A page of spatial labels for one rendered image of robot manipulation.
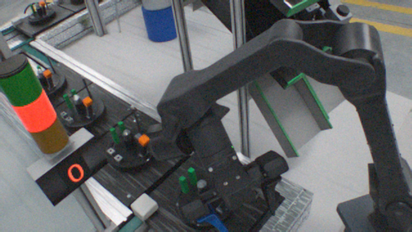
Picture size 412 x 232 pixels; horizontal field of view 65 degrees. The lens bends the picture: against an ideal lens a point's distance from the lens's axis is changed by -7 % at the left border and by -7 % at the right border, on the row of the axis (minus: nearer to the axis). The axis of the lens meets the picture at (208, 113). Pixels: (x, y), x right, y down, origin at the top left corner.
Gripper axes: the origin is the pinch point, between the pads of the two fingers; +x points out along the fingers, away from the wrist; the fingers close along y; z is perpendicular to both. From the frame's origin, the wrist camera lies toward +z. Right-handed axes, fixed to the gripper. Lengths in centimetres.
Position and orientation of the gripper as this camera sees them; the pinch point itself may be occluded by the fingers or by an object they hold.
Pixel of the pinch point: (244, 210)
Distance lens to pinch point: 59.8
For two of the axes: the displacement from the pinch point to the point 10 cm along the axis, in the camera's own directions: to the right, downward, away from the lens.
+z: 1.7, 1.4, -9.8
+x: 4.2, 8.9, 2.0
